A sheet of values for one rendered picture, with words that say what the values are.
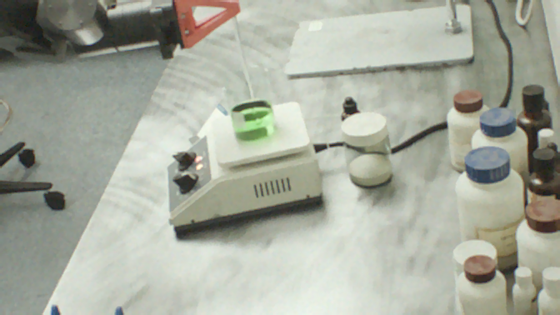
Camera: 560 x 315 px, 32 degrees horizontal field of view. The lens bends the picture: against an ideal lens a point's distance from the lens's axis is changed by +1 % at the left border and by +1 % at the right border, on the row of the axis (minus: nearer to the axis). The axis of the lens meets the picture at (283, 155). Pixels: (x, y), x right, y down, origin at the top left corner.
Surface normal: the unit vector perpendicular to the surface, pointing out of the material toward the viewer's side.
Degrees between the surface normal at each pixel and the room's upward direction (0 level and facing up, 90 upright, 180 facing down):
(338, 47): 0
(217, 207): 90
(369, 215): 0
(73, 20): 48
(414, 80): 0
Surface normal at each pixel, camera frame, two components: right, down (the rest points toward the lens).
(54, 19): -0.07, -0.17
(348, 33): -0.17, -0.84
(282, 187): 0.13, 0.51
